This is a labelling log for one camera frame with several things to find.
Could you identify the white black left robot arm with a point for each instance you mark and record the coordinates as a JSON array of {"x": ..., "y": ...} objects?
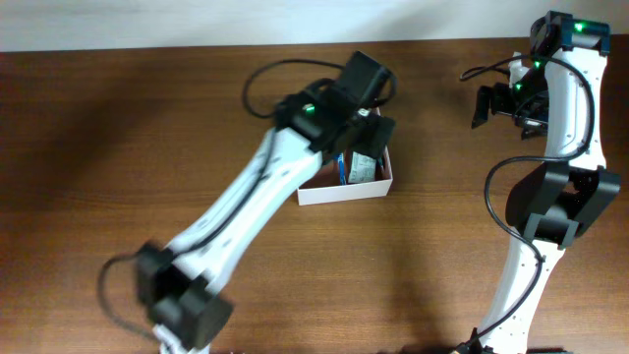
[{"x": 179, "y": 283}]

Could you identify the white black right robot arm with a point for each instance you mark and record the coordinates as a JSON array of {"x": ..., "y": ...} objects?
[{"x": 553, "y": 92}]

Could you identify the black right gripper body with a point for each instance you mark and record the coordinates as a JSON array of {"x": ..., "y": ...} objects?
[{"x": 526, "y": 103}]

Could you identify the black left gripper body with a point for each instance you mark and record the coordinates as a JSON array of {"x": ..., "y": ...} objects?
[{"x": 371, "y": 135}]

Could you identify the green white Dettol soap box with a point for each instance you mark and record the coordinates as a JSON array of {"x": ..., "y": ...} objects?
[{"x": 362, "y": 169}]

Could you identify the blue white toothbrush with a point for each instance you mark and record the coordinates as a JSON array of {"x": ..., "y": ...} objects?
[{"x": 340, "y": 164}]

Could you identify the pink cardboard box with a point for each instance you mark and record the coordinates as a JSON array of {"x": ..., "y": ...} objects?
[{"x": 324, "y": 187}]

